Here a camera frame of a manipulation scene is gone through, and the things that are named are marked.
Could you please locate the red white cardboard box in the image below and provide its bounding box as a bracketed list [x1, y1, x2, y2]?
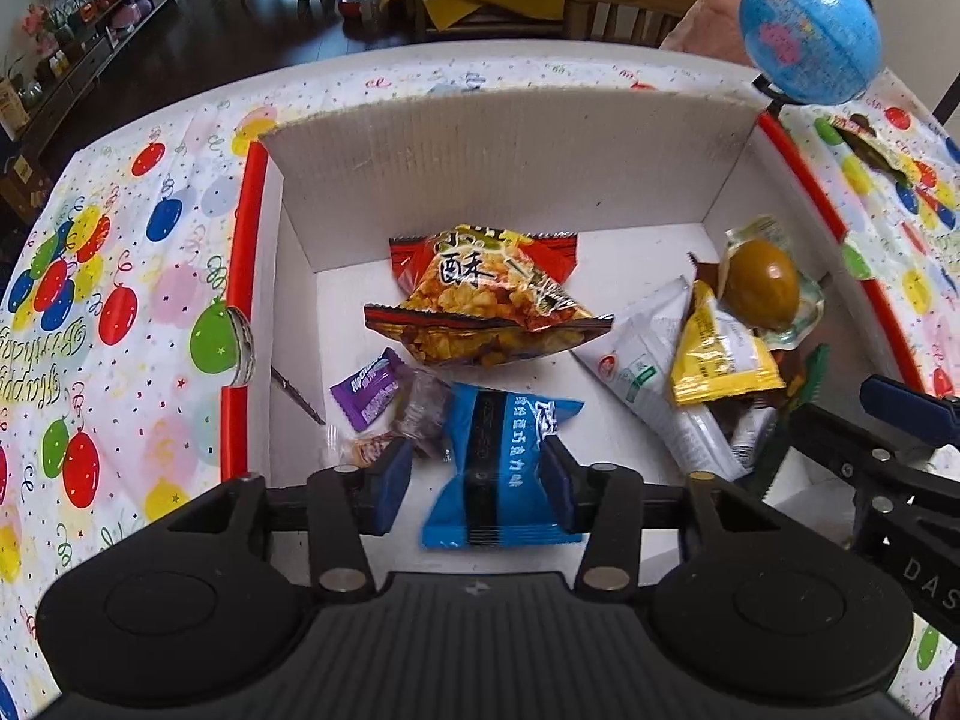
[220, 67, 928, 542]

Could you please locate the white green snack packet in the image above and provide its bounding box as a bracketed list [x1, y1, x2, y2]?
[573, 274, 752, 482]

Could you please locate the dark wooden television cabinet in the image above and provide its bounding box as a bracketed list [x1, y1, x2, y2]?
[0, 0, 185, 167]

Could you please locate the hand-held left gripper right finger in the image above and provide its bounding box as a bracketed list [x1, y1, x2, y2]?
[541, 438, 790, 602]

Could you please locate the purple candy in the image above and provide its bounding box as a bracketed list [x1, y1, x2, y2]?
[330, 348, 407, 428]

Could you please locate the green edged snack packet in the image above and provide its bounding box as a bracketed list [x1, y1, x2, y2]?
[750, 343, 832, 500]

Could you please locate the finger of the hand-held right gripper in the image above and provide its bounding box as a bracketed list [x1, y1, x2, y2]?
[860, 374, 960, 446]
[783, 403, 932, 497]

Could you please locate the brown yellow candy wrapper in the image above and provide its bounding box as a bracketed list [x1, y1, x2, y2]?
[828, 112, 920, 189]

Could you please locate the small blue globe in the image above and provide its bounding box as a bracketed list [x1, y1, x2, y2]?
[739, 0, 885, 118]

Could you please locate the pink cloth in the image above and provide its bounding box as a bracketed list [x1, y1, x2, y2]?
[660, 0, 759, 69]

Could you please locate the dark clear-wrapped candy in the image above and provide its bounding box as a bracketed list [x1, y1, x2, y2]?
[393, 371, 455, 461]

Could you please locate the balloon print tablecloth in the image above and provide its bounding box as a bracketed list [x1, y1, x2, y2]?
[0, 41, 960, 720]

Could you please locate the yellow box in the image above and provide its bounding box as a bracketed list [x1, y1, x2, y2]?
[0, 79, 32, 140]

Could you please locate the blue snack packet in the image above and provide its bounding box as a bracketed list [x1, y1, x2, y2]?
[420, 382, 587, 551]

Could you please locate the packaged braised egg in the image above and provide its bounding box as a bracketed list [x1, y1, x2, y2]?
[715, 215, 827, 350]

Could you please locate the red yellow snack packet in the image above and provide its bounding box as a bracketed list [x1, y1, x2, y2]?
[364, 223, 617, 369]

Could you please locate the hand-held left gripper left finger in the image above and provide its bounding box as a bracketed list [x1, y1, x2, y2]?
[160, 436, 416, 602]

